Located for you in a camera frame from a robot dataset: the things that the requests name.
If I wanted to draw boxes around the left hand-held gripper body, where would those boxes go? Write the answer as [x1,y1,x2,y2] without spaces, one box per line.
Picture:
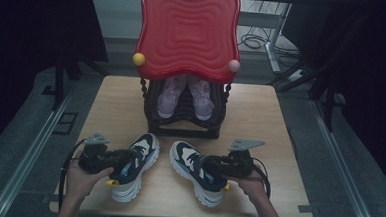
[76,132,128,177]

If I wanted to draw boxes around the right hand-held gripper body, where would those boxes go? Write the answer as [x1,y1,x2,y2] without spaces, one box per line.
[222,138,266,180]

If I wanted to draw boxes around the navy and white sneaker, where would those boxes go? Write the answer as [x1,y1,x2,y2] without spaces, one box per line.
[105,131,162,205]
[166,139,234,210]

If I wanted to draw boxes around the light purple sneaker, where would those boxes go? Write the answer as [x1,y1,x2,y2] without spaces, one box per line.
[185,75,217,122]
[155,74,189,120]

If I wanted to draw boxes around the red wavy rack top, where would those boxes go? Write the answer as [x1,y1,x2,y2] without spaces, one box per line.
[127,0,245,142]

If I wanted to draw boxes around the person's right hand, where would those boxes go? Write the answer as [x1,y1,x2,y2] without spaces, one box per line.
[227,168,269,201]

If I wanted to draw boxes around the person's left hand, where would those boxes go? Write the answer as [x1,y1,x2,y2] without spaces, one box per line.
[65,163,115,202]

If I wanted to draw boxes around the black metal stand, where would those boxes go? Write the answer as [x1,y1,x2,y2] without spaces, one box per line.
[266,6,354,133]
[42,52,110,113]

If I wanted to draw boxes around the white power strip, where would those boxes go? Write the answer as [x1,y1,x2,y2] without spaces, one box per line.
[287,67,309,83]

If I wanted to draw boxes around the black curtain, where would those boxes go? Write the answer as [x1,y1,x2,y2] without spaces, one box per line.
[0,0,113,168]
[273,0,386,197]

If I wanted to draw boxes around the right hand-held gripper black cable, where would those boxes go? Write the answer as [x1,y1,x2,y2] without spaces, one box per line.
[249,157,274,199]

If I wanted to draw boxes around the hand-held gripper black cable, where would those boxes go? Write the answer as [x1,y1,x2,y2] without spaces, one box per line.
[57,137,87,214]
[249,157,274,199]

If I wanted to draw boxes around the left hand-held gripper black cable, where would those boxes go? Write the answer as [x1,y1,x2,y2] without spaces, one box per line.
[57,137,87,214]

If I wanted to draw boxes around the metal floor rail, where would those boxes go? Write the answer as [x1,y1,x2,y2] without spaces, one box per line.
[303,99,386,217]
[0,77,78,217]

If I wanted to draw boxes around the black cables on floor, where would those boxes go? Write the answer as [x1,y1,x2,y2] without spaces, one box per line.
[238,24,301,60]

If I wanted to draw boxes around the white metal desk frame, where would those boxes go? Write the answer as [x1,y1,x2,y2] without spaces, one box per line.
[236,0,293,76]

